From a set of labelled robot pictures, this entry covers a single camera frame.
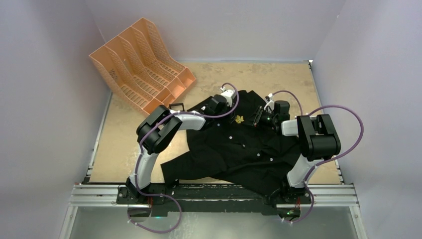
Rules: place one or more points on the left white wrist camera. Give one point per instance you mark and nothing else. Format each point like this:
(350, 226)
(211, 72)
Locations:
(228, 94)

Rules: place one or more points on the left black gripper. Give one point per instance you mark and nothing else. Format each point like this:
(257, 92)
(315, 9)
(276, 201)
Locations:
(230, 118)

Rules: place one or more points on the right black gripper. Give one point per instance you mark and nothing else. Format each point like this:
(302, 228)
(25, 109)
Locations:
(254, 118)

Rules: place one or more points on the gold leaf brooch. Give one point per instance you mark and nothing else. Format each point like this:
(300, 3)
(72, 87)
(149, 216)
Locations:
(239, 119)

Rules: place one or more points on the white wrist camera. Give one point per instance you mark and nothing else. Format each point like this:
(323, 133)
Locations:
(269, 103)
(228, 94)

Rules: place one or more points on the orange plastic file organizer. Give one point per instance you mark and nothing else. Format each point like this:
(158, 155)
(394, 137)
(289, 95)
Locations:
(138, 68)

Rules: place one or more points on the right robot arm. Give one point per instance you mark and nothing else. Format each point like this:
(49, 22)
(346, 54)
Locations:
(317, 138)

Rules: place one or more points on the aluminium frame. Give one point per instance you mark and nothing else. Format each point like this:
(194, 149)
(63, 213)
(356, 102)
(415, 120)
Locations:
(104, 195)

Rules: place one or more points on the black button shirt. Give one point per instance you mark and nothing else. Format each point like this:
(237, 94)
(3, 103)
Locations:
(253, 157)

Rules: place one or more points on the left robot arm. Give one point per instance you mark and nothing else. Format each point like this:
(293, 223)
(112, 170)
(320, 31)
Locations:
(157, 131)

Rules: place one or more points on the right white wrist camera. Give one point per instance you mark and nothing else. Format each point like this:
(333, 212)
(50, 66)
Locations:
(269, 103)

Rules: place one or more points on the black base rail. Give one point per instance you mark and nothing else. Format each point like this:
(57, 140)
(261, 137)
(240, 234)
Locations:
(211, 198)

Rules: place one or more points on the small black rectangular frame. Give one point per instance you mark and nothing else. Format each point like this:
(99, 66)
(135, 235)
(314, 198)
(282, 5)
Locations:
(177, 107)

